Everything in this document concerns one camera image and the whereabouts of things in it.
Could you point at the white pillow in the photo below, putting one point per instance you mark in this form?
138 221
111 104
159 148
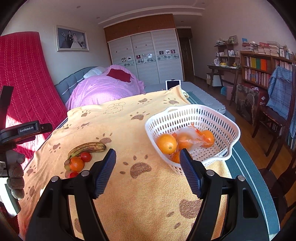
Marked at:
94 71

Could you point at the clear bag of orange pieces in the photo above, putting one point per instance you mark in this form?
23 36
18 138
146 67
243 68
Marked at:
187 139

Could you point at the wooden desk shelf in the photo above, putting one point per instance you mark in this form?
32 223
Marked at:
227 44

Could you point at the pink bin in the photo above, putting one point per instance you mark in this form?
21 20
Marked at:
229 91

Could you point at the red printed box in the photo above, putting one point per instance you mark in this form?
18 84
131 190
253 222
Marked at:
247 102

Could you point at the small white cabinet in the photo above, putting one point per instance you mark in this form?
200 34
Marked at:
217 81

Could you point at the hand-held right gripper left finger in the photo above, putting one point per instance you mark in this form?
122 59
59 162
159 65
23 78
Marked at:
106 171

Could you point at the red tomato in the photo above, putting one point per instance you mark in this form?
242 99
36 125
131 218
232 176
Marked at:
86 157
74 174

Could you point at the orange with stem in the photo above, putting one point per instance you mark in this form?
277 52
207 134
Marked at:
76 164

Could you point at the red quilted mattress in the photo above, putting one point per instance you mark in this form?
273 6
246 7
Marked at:
27 69

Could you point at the small picture frame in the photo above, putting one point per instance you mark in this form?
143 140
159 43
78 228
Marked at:
232 39

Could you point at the electric kettle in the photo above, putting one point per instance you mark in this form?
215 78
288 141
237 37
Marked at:
217 61

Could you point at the white tablet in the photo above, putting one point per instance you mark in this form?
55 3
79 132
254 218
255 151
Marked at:
173 84

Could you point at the pink duvet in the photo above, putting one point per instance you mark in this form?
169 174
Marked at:
99 90

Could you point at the stack of books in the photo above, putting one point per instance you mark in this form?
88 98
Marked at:
259 48

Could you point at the smooth small orange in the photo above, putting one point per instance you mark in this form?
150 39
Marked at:
208 139

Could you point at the wooden bookshelf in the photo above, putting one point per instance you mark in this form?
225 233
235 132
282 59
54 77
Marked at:
256 76

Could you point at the framed wall photo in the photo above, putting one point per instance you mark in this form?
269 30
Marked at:
71 38

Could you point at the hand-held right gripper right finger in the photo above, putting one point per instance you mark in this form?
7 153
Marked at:
190 171

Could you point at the white plastic basket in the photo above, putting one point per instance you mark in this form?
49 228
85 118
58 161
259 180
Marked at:
208 115

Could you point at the spotted ripe banana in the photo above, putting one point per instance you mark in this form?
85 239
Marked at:
92 146

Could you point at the carved-back wooden chair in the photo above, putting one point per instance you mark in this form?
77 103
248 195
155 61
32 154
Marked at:
284 185

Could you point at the dark wooden desk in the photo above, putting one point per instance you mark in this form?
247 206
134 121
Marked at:
222 67

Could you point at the blue bin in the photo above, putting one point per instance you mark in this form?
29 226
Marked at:
223 90

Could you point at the dark red cloth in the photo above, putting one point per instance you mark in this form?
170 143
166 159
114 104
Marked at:
118 74

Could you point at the small kiwi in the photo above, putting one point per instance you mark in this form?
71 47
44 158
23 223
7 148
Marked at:
66 167

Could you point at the dark wooden chair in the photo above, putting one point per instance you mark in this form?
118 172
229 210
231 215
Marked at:
270 115

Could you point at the yellow paw-print blanket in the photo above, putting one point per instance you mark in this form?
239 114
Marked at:
143 208

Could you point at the grey-blue bed headboard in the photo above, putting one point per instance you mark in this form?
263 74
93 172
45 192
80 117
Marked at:
67 83

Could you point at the white sliding-door wardrobe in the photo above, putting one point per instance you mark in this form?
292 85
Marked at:
145 51

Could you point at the person's left hand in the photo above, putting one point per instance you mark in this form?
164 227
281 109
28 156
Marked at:
15 173

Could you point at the white patterned mattress pad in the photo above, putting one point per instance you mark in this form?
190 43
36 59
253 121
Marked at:
203 95

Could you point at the large yellow-orange orange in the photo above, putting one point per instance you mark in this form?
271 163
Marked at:
166 143

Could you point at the dark wooden door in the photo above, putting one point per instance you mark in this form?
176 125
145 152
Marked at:
186 58

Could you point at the rough-skinned orange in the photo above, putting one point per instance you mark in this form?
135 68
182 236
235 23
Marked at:
176 157

